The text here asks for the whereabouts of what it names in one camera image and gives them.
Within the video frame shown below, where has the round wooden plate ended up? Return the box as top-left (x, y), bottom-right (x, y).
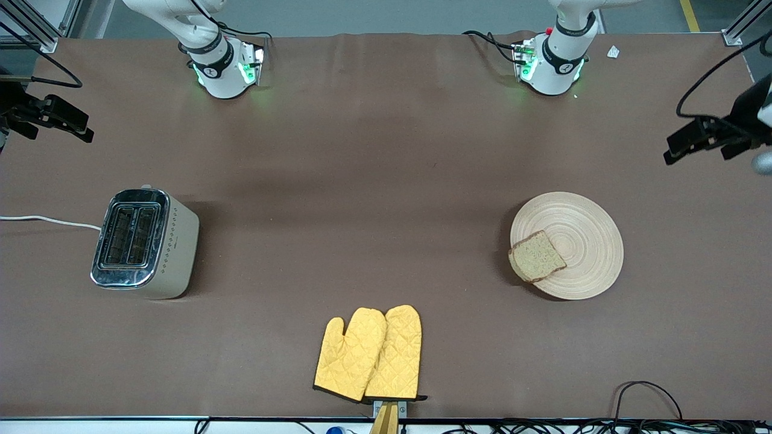
top-left (510, 192), bottom-right (624, 301)

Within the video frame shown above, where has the brown toast slice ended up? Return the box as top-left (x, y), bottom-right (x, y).
top-left (508, 230), bottom-right (568, 283)

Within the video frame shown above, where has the chrome and cream toaster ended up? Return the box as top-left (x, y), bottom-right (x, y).
top-left (90, 185), bottom-right (200, 300)

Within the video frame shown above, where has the brown table cover mat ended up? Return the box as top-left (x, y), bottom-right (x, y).
top-left (0, 31), bottom-right (772, 420)

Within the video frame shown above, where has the yellow quilted oven mitt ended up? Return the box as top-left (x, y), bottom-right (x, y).
top-left (313, 307), bottom-right (387, 403)
top-left (364, 304), bottom-right (428, 402)

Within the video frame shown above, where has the wooden stick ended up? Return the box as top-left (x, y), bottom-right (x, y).
top-left (369, 403), bottom-right (400, 434)

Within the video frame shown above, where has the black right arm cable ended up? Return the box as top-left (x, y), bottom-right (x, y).
top-left (0, 21), bottom-right (83, 89)

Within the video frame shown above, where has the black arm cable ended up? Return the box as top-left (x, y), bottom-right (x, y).
top-left (675, 33), bottom-right (772, 119)
top-left (0, 21), bottom-right (83, 89)

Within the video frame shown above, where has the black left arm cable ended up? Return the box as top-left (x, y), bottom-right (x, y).
top-left (675, 33), bottom-right (772, 119)

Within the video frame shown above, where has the aluminium frame profile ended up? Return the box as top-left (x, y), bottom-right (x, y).
top-left (721, 0), bottom-right (772, 46)
top-left (0, 0), bottom-right (61, 54)

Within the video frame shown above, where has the white toaster power cable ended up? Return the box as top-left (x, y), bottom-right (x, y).
top-left (0, 215), bottom-right (103, 231)

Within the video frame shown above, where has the black right base cable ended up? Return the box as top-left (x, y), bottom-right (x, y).
top-left (190, 0), bottom-right (273, 42)

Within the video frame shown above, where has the black base cable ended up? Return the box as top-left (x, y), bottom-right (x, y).
top-left (463, 30), bottom-right (520, 66)
top-left (190, 0), bottom-right (273, 42)

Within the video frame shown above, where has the black left base cable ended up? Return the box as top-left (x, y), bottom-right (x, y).
top-left (463, 30), bottom-right (520, 66)

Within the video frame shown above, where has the black looped cable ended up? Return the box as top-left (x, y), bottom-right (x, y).
top-left (614, 381), bottom-right (683, 423)

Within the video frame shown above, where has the black cable tangle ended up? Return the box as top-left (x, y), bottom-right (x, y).
top-left (443, 419), bottom-right (772, 434)

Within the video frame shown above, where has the grey metal bracket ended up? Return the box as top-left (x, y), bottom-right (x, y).
top-left (373, 400), bottom-right (408, 420)

